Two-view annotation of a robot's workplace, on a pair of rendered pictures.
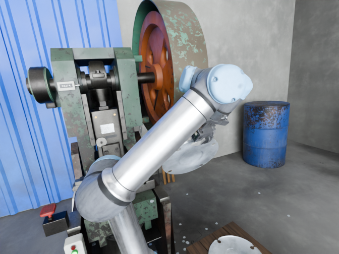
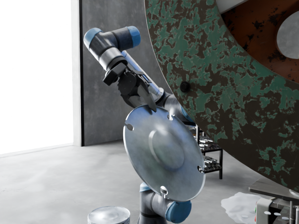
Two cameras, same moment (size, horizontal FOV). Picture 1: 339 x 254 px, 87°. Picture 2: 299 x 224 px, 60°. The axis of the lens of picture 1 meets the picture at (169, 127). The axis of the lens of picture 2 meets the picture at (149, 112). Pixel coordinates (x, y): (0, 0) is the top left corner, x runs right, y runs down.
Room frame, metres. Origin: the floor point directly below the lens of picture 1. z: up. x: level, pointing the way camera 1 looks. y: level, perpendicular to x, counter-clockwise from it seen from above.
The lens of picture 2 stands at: (1.39, -0.48, 1.08)
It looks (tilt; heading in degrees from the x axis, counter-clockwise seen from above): 4 degrees down; 150
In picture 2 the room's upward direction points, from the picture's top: straight up
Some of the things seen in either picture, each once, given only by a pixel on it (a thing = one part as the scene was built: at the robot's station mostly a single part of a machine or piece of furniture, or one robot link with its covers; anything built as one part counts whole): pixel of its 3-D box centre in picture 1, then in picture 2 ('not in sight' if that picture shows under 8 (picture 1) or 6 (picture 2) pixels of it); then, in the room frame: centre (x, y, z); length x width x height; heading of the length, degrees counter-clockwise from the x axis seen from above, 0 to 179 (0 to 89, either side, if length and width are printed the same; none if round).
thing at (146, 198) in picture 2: not in sight; (153, 195); (0.37, 0.11, 0.62); 0.13 x 0.12 x 0.14; 7
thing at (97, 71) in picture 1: (100, 91); not in sight; (1.07, 0.38, 1.27); 0.21 x 0.12 x 0.34; 22
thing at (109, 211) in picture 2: not in sight; (109, 214); (-0.29, 0.14, 0.25); 0.29 x 0.29 x 0.01
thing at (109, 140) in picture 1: (107, 131); not in sight; (1.03, 0.37, 1.04); 0.17 x 0.15 x 0.30; 22
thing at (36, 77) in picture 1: (50, 88); not in sight; (1.00, 0.62, 1.31); 0.22 x 0.12 x 0.22; 22
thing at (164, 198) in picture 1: (151, 189); not in sight; (1.30, 0.19, 0.45); 0.92 x 0.12 x 0.90; 22
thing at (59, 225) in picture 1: (59, 231); not in sight; (0.74, 0.59, 0.62); 0.10 x 0.06 x 0.20; 112
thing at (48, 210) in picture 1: (49, 215); not in sight; (0.74, 0.61, 0.72); 0.07 x 0.06 x 0.08; 22
